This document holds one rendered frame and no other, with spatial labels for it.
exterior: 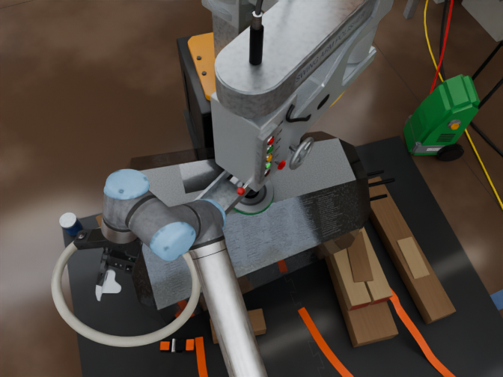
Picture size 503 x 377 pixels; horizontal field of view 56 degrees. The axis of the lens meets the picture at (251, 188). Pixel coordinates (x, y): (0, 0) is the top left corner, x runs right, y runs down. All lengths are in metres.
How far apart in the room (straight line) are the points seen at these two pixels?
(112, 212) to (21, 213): 2.37
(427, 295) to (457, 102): 1.18
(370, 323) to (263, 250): 0.87
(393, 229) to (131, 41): 2.51
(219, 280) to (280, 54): 0.73
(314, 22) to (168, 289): 1.32
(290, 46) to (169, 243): 0.79
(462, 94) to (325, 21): 1.74
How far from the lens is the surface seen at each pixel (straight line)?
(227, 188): 1.90
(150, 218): 0.98
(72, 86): 3.90
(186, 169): 2.25
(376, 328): 2.81
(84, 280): 3.05
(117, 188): 1.01
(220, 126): 1.65
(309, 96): 1.77
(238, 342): 1.12
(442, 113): 3.21
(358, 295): 2.73
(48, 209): 3.34
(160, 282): 2.20
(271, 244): 2.22
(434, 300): 2.98
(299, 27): 1.57
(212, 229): 1.08
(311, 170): 2.26
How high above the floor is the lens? 2.78
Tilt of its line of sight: 61 degrees down
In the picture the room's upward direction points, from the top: 3 degrees clockwise
